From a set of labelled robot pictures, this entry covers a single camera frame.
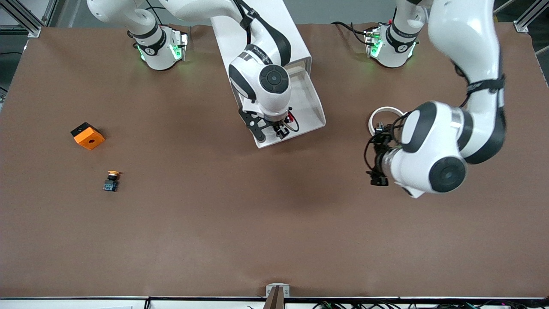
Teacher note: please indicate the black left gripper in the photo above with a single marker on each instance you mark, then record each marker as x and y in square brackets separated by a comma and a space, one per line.
[379, 158]

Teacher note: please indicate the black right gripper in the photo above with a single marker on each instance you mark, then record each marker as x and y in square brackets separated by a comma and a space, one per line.
[281, 127]

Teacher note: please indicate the red push button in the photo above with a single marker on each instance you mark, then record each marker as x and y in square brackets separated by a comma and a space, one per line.
[292, 116]

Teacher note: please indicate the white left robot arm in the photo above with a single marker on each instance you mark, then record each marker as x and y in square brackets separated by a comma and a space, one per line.
[454, 141]

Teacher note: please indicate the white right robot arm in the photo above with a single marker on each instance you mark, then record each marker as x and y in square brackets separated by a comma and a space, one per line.
[261, 92]

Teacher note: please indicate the yellow push button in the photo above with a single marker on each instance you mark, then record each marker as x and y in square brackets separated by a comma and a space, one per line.
[111, 182]

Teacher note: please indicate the orange button box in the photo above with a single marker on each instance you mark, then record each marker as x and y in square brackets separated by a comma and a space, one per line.
[88, 138]

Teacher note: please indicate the grey metal table bracket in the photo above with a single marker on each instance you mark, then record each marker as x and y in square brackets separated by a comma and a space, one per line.
[277, 290]

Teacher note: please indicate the aluminium frame profile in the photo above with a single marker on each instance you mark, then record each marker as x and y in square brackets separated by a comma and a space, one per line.
[529, 17]
[25, 17]

